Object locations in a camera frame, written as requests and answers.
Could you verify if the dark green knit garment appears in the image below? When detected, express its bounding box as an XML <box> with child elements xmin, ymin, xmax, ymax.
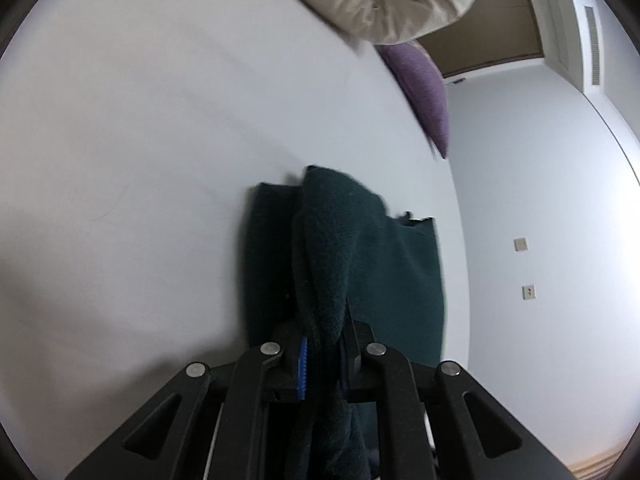
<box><xmin>242</xmin><ymin>166</ymin><xmax>445</xmax><ymax>479</ymax></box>

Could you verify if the beige wall socket upper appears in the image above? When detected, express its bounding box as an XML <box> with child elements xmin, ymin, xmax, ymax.
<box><xmin>514</xmin><ymin>237</ymin><xmax>528</xmax><ymax>252</ymax></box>

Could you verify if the brown door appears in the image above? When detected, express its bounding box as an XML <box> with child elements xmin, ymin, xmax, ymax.
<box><xmin>418</xmin><ymin>0</ymin><xmax>544</xmax><ymax>78</ymax></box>

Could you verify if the beige wall socket lower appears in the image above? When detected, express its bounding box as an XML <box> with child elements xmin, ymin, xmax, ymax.
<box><xmin>522</xmin><ymin>285</ymin><xmax>537</xmax><ymax>300</ymax></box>

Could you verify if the white air vent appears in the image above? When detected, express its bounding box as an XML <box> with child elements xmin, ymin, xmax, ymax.
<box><xmin>584</xmin><ymin>6</ymin><xmax>601</xmax><ymax>86</ymax></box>

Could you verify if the beige wall socket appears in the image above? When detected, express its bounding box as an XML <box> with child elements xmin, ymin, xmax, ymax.
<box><xmin>514</xmin><ymin>237</ymin><xmax>528</xmax><ymax>252</ymax></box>
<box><xmin>522</xmin><ymin>285</ymin><xmax>537</xmax><ymax>300</ymax></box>

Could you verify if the purple cushion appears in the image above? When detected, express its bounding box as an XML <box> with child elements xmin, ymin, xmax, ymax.
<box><xmin>375</xmin><ymin>41</ymin><xmax>449</xmax><ymax>159</ymax></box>

